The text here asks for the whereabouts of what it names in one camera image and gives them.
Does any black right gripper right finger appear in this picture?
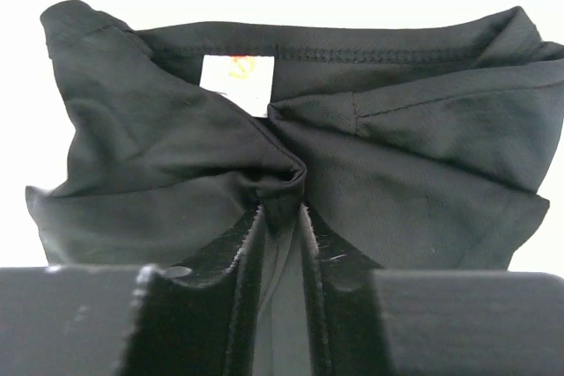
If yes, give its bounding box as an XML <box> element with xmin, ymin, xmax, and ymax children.
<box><xmin>300</xmin><ymin>207</ymin><xmax>563</xmax><ymax>376</ymax></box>

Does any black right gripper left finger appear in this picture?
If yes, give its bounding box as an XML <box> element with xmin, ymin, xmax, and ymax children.
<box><xmin>1</xmin><ymin>208</ymin><xmax>264</xmax><ymax>376</ymax></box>

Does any black t-shirt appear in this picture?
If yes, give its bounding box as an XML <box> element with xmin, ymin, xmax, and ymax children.
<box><xmin>26</xmin><ymin>0</ymin><xmax>563</xmax><ymax>375</ymax></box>

